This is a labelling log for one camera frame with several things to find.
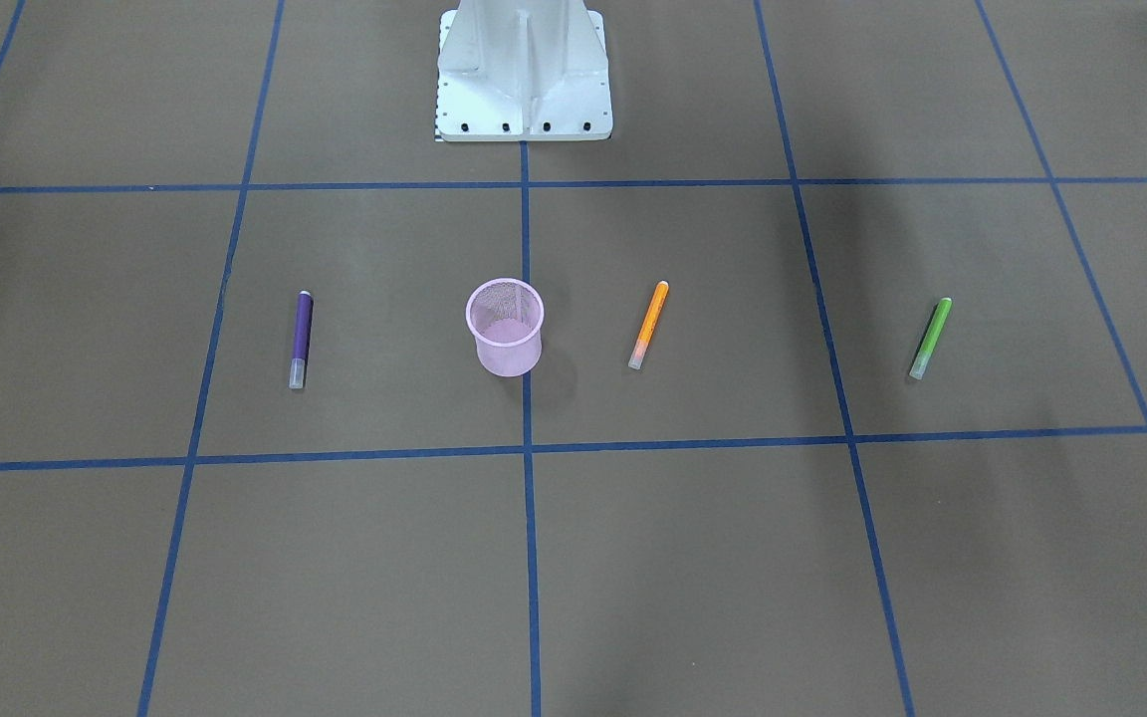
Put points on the orange highlighter pen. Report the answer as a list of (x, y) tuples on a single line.
[(649, 325)]

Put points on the purple highlighter pen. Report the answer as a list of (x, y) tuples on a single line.
[(301, 340)]

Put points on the green highlighter pen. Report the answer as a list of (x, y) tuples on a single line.
[(930, 338)]

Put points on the pink mesh pen holder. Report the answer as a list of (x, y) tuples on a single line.
[(505, 318)]

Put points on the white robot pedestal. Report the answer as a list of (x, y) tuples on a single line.
[(522, 71)]

